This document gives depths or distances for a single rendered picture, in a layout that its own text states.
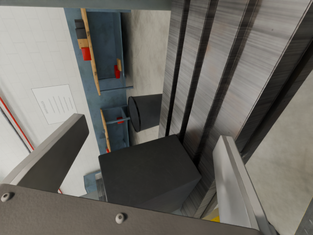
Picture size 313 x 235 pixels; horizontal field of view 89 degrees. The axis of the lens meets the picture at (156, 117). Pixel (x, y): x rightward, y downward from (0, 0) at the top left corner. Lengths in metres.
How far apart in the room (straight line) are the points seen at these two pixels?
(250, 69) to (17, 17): 4.47
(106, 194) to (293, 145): 1.18
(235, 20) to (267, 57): 0.06
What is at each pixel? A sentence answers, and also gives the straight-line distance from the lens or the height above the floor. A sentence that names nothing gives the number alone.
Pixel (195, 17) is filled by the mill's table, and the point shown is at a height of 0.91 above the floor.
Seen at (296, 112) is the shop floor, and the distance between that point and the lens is 1.25.
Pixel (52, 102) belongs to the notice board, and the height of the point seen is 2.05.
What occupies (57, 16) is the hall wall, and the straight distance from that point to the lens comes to 4.46.
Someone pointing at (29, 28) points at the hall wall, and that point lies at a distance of 4.56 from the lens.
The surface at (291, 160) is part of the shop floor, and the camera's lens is 1.36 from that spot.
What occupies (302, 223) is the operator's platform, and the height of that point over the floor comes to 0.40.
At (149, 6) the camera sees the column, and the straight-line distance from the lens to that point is 0.63.
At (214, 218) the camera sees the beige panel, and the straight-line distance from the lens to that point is 1.74.
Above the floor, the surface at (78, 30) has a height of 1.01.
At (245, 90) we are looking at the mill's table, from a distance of 0.23.
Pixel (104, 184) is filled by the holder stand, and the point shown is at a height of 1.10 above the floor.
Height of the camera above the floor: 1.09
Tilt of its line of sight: 21 degrees down
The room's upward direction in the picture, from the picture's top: 103 degrees counter-clockwise
